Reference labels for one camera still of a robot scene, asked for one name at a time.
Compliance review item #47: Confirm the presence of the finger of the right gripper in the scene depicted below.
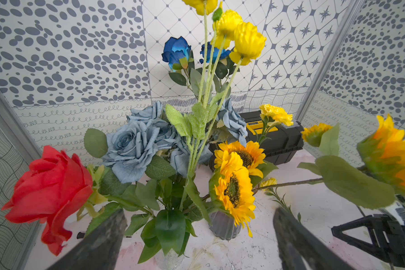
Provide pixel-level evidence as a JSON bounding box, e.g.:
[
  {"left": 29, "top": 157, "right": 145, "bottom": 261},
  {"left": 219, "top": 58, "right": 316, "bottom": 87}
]
[
  {"left": 383, "top": 220, "right": 405, "bottom": 268},
  {"left": 331, "top": 214, "right": 390, "bottom": 252}
]

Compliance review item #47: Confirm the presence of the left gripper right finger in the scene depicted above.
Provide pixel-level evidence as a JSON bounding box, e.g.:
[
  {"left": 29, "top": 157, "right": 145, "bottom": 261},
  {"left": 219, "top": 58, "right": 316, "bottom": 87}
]
[{"left": 273, "top": 208, "right": 352, "bottom": 270}]

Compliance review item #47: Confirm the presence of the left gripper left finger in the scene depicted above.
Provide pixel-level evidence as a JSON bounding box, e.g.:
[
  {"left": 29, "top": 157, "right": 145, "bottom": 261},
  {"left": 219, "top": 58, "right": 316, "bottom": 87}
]
[{"left": 49, "top": 209, "right": 127, "bottom": 270}]

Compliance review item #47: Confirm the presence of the yellow carnation flower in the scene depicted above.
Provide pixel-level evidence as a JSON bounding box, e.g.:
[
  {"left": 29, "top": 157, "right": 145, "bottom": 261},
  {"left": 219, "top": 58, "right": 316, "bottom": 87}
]
[{"left": 259, "top": 178, "right": 294, "bottom": 215}]

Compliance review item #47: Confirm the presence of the yellow sunflower with bud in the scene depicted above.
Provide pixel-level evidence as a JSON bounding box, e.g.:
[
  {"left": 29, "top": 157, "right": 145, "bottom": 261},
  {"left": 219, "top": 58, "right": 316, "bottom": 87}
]
[{"left": 251, "top": 114, "right": 405, "bottom": 210}]

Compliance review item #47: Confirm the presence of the large yellow sunflower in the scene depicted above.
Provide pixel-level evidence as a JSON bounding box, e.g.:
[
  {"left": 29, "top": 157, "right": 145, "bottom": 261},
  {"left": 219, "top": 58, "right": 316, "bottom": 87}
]
[{"left": 209, "top": 150, "right": 255, "bottom": 237}]

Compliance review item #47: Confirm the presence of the clear glass vase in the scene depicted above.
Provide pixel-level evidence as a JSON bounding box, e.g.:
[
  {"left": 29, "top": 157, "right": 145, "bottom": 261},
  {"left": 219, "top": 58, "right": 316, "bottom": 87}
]
[{"left": 154, "top": 249, "right": 185, "bottom": 270}]

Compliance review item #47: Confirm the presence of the red rose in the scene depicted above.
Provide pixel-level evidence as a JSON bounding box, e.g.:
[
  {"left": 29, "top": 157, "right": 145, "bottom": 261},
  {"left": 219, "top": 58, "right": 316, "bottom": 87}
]
[{"left": 2, "top": 146, "right": 93, "bottom": 256}]

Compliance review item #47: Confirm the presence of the black toolbox yellow latch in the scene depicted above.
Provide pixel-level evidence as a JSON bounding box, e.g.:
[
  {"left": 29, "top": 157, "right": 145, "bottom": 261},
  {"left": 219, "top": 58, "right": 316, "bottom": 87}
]
[{"left": 207, "top": 110, "right": 305, "bottom": 169}]

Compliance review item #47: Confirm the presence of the small yellow sunflower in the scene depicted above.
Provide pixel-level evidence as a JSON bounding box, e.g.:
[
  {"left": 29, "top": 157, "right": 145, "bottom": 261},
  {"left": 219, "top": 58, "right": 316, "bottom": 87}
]
[{"left": 214, "top": 141, "right": 266, "bottom": 178}]

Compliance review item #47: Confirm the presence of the dusty blue rose bunch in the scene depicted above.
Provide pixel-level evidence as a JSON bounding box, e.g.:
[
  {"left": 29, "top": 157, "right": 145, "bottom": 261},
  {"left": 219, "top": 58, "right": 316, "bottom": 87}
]
[{"left": 102, "top": 97, "right": 248, "bottom": 183}]

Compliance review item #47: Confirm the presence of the yellow carnation near toolbox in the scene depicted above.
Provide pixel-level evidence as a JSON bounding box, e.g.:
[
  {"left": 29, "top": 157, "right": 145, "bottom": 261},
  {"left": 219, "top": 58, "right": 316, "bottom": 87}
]
[{"left": 257, "top": 104, "right": 294, "bottom": 145}]

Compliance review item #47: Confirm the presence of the dark blue rose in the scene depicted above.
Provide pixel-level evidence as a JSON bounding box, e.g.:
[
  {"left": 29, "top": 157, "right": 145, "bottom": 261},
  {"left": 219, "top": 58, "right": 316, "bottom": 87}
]
[
  {"left": 162, "top": 37, "right": 195, "bottom": 86},
  {"left": 199, "top": 42, "right": 235, "bottom": 79}
]

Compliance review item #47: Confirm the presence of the yellow poppy spray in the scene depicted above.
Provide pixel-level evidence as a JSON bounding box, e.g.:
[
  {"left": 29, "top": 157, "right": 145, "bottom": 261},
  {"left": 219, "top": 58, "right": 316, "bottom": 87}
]
[{"left": 162, "top": 1, "right": 266, "bottom": 177}]

